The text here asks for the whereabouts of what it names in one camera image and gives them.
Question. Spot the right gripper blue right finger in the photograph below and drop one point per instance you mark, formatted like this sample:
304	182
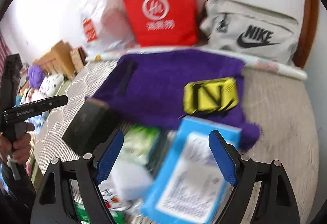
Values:
227	157

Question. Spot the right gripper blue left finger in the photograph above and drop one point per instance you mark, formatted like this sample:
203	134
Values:
106	154

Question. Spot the green snack packet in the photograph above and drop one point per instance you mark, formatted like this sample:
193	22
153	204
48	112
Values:
83	216

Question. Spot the person's left hand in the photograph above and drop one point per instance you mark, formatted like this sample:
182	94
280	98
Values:
22	147

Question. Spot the white foam sponge block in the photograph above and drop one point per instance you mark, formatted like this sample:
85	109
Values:
131	181

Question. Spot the light green tissue pack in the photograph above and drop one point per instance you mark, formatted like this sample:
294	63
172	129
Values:
138	144

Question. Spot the dark green tea box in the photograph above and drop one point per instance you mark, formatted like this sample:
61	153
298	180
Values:
93	124

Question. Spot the blue white paper box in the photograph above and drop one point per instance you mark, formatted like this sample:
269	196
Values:
189	186

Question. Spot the white dotted pillow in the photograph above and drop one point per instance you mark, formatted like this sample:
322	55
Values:
51	84

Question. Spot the purple plush toy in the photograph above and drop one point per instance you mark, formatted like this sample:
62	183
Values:
36	75

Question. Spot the wooden headboard furniture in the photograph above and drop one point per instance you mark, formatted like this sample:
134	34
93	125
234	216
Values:
57	60

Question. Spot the purple towel cloth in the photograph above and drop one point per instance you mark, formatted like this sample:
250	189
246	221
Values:
158	90

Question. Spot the brown patterned gift box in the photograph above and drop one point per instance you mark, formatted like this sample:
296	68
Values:
78	58

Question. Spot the rolled white patterned mat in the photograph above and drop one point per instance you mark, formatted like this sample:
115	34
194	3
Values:
250	61

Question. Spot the white Miniso plastic bag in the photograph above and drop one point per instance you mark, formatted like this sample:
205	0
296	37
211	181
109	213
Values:
105	26

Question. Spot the grey Nike pouch bag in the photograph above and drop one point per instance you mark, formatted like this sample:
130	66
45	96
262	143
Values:
248	29

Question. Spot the red paper shopping bag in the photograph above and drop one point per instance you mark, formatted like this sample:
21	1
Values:
163	22

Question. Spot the brown wooden door frame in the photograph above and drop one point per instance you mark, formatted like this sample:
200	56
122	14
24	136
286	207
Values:
308	31

